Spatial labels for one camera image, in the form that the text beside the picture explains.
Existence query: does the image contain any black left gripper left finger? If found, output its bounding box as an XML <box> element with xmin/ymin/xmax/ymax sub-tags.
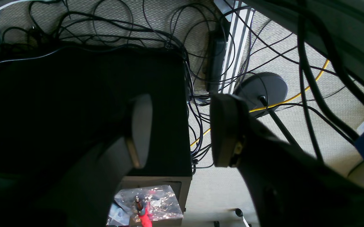
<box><xmin>39</xmin><ymin>94</ymin><xmax>153</xmax><ymax>227</ymax></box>

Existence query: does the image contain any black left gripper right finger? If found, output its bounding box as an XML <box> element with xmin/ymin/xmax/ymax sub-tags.
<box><xmin>210</xmin><ymin>94</ymin><xmax>364</xmax><ymax>227</ymax></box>

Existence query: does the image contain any clear plastic bag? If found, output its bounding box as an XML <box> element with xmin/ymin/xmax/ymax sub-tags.
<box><xmin>106</xmin><ymin>184</ymin><xmax>184</xmax><ymax>227</ymax></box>

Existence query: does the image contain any black computer case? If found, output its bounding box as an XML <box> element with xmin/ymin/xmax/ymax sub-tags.
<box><xmin>0</xmin><ymin>46</ymin><xmax>193</xmax><ymax>202</ymax></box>

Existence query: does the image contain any round black stand base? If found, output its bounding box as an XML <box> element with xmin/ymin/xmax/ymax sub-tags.
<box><xmin>234</xmin><ymin>72</ymin><xmax>288</xmax><ymax>110</ymax></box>

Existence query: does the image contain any black power strip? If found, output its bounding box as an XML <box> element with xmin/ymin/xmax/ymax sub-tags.
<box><xmin>205</xmin><ymin>19</ymin><xmax>230</xmax><ymax>93</ymax></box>

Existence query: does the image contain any red handled tool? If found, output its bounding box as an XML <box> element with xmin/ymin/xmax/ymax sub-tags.
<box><xmin>135</xmin><ymin>196</ymin><xmax>152</xmax><ymax>227</ymax></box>

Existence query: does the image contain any yellow cable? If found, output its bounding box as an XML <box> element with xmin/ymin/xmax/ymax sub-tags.
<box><xmin>190</xmin><ymin>59</ymin><xmax>330</xmax><ymax>147</ymax></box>

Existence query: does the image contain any aluminium frame rail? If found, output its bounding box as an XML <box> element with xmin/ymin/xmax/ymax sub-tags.
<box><xmin>214</xmin><ymin>0</ymin><xmax>254</xmax><ymax>94</ymax></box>

